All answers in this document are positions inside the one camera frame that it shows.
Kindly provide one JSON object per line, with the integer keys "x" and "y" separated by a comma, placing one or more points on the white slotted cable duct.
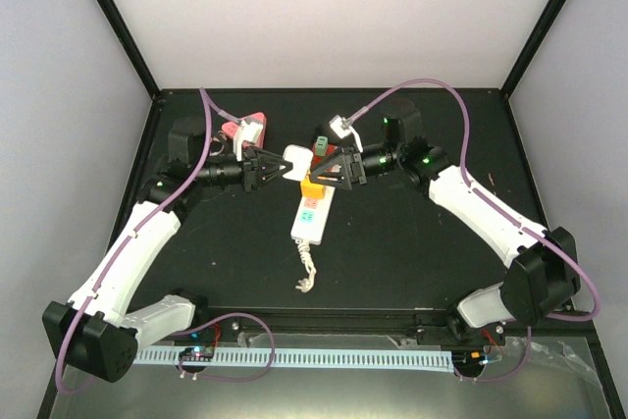
{"x": 304, "y": 358}

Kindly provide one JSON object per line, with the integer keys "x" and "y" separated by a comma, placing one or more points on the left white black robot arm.
{"x": 94, "y": 331}

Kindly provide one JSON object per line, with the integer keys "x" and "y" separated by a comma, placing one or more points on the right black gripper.
{"x": 352, "y": 169}

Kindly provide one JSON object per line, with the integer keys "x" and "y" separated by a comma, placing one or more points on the red cube socket adapter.
{"x": 315, "y": 159}

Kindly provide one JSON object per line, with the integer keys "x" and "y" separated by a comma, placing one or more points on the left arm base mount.
{"x": 207, "y": 330}

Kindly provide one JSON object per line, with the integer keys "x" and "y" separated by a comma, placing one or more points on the green white plug adapter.
{"x": 321, "y": 146}

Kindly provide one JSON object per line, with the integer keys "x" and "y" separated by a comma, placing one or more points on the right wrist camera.
{"x": 343, "y": 129}

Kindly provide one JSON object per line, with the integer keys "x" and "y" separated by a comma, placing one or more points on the pink triangular power strip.
{"x": 229, "y": 128}

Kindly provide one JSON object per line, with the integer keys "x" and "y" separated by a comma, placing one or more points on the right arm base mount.
{"x": 447, "y": 329}

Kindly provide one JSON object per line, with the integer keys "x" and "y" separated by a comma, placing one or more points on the white long power strip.
{"x": 311, "y": 218}

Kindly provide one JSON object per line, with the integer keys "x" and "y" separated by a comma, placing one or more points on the yellow cube socket adapter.
{"x": 310, "y": 190}

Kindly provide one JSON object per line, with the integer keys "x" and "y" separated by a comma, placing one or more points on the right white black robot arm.
{"x": 540, "y": 264}

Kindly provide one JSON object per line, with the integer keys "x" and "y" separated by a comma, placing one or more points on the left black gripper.
{"x": 251, "y": 168}

